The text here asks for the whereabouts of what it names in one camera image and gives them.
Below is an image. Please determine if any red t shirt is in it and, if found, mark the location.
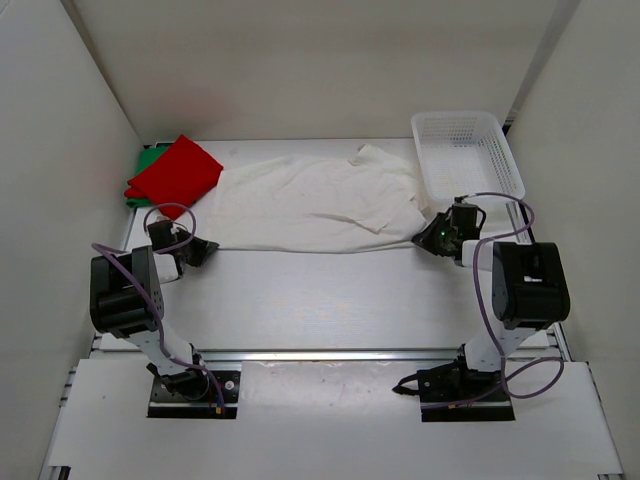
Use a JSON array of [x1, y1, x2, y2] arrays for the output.
[[125, 135, 224, 220]]

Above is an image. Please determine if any green t shirt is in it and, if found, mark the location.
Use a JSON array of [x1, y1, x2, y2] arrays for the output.
[[124, 146, 168, 209]]

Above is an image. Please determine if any white t shirt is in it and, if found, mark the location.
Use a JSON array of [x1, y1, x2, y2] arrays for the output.
[[202, 144, 427, 254]]

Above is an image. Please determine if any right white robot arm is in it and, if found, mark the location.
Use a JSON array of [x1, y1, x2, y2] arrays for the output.
[[393, 197, 570, 410]]

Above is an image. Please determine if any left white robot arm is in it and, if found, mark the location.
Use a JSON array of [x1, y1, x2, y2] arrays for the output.
[[89, 220, 223, 403]]

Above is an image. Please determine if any white plastic basket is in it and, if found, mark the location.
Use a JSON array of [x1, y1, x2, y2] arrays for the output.
[[411, 111, 525, 206]]

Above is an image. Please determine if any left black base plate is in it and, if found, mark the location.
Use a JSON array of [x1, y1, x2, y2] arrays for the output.
[[147, 370, 241, 420]]

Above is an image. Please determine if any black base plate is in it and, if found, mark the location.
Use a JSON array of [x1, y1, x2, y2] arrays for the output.
[[147, 370, 241, 420], [417, 362, 515, 422]]

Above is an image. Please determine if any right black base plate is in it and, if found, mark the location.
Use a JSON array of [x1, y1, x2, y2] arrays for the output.
[[417, 362, 515, 422]]

